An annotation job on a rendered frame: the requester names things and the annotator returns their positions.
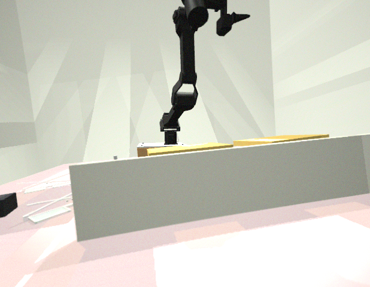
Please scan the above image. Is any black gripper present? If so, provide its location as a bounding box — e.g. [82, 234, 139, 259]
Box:
[205, 0, 250, 36]

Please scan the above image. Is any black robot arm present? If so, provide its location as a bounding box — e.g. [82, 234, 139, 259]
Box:
[159, 0, 209, 145]

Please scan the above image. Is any pale grey flat panel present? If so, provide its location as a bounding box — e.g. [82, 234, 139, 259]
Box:
[68, 134, 370, 242]

